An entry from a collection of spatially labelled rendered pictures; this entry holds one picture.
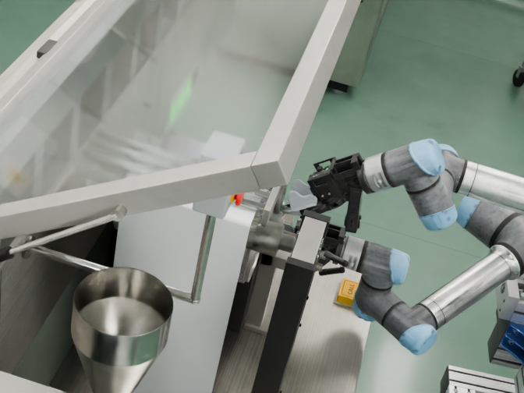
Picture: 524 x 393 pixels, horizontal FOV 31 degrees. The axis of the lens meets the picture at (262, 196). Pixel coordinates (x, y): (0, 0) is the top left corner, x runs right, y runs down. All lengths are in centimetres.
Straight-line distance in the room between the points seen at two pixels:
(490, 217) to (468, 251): 183
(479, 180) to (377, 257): 29
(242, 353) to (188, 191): 125
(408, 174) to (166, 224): 51
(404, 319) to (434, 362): 148
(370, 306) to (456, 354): 153
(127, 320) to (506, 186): 95
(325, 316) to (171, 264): 65
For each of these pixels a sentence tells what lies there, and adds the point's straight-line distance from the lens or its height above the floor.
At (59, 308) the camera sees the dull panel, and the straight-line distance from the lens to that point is 196.
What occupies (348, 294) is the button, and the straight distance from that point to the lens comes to 239.
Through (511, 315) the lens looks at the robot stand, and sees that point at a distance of 287.
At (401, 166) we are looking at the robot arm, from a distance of 193.
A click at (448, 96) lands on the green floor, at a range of 533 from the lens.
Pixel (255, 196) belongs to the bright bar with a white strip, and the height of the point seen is 145.
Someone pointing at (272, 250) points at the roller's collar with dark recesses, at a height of 133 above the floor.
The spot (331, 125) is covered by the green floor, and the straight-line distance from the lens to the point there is 477.
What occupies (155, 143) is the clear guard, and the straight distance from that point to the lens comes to 112.
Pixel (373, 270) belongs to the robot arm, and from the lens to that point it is 218.
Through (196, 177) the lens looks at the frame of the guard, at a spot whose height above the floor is 191.
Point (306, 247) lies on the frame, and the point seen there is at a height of 144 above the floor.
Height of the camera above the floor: 248
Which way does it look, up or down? 36 degrees down
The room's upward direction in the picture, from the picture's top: 13 degrees clockwise
